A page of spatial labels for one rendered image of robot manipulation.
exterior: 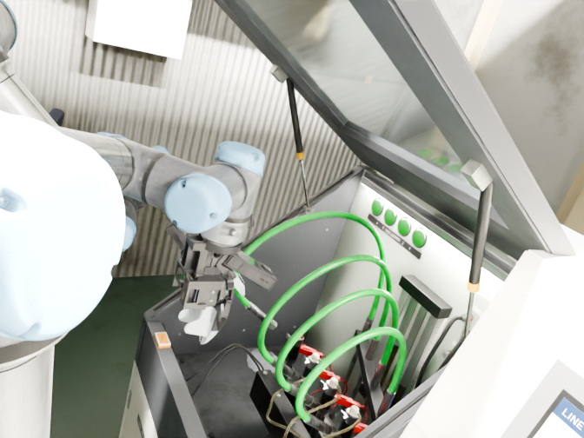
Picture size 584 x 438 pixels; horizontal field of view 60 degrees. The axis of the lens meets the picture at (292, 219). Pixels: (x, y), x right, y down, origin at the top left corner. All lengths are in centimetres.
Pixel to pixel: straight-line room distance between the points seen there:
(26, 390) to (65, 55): 253
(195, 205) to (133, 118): 238
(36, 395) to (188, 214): 32
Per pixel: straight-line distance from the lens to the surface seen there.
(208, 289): 82
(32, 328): 32
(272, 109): 334
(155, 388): 136
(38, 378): 40
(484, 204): 79
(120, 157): 66
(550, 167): 318
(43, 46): 283
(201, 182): 64
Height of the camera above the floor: 177
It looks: 21 degrees down
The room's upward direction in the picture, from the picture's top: 17 degrees clockwise
